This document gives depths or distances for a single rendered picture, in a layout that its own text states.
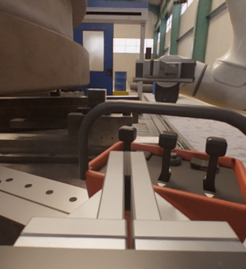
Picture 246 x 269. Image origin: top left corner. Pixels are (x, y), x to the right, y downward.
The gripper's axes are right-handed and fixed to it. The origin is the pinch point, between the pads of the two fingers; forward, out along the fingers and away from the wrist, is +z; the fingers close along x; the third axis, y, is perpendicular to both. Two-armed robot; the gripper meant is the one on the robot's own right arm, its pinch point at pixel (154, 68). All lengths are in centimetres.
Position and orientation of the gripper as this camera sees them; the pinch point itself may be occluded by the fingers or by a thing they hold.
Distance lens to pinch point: 37.6
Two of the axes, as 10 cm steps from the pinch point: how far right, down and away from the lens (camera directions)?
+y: 0.3, -9.6, -2.8
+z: -3.8, 2.5, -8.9
